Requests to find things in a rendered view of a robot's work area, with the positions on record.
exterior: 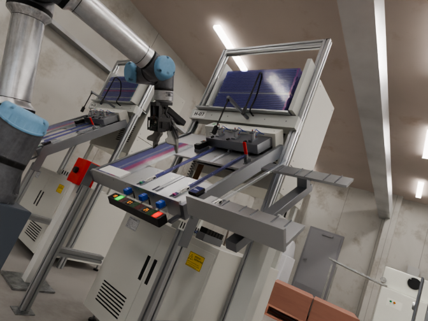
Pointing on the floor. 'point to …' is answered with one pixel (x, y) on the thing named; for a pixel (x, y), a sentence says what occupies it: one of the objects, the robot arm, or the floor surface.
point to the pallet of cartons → (303, 306)
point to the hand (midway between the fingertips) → (165, 151)
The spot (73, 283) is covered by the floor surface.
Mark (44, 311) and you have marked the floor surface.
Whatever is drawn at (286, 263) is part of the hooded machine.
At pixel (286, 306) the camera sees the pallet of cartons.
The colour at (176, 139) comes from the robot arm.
